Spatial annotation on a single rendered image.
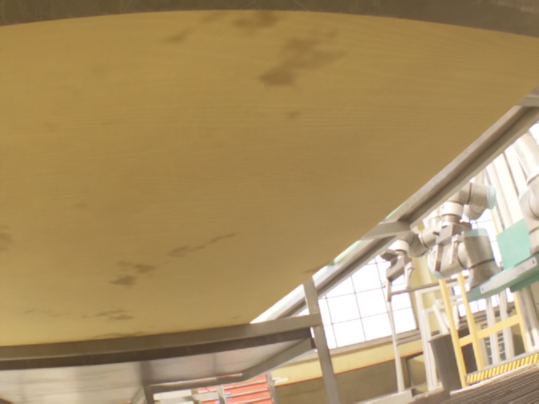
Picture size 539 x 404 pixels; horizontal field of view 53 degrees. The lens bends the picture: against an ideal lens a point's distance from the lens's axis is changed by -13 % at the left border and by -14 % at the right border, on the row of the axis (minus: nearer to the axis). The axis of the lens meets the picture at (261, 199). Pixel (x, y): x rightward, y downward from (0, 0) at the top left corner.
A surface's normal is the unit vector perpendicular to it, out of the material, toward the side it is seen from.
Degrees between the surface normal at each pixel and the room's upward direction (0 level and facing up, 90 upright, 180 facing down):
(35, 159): 180
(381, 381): 90
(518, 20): 180
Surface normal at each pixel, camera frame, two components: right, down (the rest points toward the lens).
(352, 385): 0.25, -0.40
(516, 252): -0.93, 0.07
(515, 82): 0.20, 0.92
